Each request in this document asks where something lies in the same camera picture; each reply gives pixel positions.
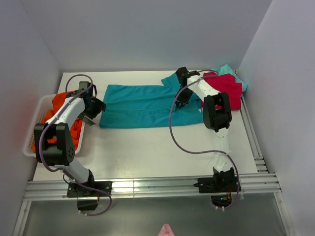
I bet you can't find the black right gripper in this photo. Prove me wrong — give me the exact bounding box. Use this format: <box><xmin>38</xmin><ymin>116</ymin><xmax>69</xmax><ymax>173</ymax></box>
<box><xmin>175</xmin><ymin>87</ymin><xmax>193</xmax><ymax>109</ymax></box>

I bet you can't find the teal t-shirt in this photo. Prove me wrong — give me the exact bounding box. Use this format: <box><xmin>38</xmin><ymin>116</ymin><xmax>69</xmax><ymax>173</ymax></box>
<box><xmin>98</xmin><ymin>72</ymin><xmax>204</xmax><ymax>129</ymax></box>

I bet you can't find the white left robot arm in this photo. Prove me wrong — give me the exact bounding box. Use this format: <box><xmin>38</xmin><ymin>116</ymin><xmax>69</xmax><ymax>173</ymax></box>
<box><xmin>33</xmin><ymin>81</ymin><xmax>106</xmax><ymax>196</ymax></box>

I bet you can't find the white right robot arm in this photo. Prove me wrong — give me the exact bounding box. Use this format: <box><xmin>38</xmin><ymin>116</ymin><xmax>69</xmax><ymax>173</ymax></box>
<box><xmin>171</xmin><ymin>67</ymin><xmax>235</xmax><ymax>192</ymax></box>

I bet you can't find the orange t-shirt in basket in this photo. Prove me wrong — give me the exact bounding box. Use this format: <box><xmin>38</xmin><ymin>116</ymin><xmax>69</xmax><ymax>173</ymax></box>
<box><xmin>35</xmin><ymin>92</ymin><xmax>84</xmax><ymax>154</ymax></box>

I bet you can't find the folded red t-shirt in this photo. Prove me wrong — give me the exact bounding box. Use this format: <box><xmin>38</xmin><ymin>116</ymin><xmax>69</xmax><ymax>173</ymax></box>
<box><xmin>203</xmin><ymin>72</ymin><xmax>243</xmax><ymax>111</ymax></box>

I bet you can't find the folded teal t-shirt underneath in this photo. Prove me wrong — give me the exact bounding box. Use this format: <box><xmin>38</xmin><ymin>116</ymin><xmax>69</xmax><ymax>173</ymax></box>
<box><xmin>212</xmin><ymin>64</ymin><xmax>248</xmax><ymax>92</ymax></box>

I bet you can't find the white plastic laundry basket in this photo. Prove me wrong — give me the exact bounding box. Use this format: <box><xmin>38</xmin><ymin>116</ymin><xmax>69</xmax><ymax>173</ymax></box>
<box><xmin>23</xmin><ymin>98</ymin><xmax>85</xmax><ymax>157</ymax></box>

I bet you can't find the black box under left base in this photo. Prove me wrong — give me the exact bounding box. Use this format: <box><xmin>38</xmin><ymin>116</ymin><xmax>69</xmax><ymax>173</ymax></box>
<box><xmin>77</xmin><ymin>200</ymin><xmax>98</xmax><ymax>211</ymax></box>

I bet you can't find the pink object at bottom edge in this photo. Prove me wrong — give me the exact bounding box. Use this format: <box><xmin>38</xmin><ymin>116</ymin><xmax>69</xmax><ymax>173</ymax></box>
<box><xmin>158</xmin><ymin>224</ymin><xmax>174</xmax><ymax>236</ymax></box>

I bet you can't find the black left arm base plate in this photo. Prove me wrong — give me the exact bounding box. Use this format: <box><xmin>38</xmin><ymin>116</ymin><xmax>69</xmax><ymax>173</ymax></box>
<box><xmin>66</xmin><ymin>181</ymin><xmax>113</xmax><ymax>198</ymax></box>

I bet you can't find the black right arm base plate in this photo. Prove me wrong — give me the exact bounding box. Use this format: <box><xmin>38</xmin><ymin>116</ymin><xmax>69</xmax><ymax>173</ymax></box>
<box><xmin>193</xmin><ymin>177</ymin><xmax>241</xmax><ymax>193</ymax></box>

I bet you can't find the aluminium front rail frame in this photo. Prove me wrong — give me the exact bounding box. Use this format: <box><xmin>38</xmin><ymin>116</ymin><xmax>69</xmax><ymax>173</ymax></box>
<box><xmin>22</xmin><ymin>173</ymin><xmax>282</xmax><ymax>202</ymax></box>

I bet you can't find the aluminium right side rail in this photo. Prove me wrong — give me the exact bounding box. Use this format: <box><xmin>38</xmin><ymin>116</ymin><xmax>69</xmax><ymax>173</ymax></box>
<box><xmin>235</xmin><ymin>70</ymin><xmax>270</xmax><ymax>174</ymax></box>

